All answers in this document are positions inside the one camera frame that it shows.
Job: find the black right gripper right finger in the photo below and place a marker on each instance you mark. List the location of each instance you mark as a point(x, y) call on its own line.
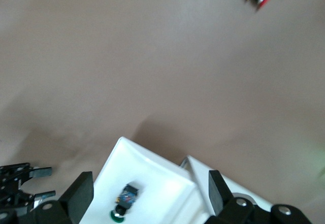
point(222, 198)

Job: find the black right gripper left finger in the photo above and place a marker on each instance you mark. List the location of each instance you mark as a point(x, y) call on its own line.
point(76, 198)

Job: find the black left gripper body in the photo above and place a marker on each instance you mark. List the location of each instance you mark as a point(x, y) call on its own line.
point(12, 183)

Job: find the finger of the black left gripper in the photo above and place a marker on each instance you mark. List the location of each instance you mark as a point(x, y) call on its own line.
point(45, 195)
point(41, 172)

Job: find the green push button switch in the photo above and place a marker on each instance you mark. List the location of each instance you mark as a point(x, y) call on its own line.
point(128, 196)

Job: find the white plastic drawer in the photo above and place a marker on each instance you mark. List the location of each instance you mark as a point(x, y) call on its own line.
point(152, 178)

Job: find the white drawer cabinet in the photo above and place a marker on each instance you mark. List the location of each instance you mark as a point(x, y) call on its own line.
point(228, 183)

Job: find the brown table mat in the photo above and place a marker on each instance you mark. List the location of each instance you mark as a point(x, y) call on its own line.
point(152, 56)

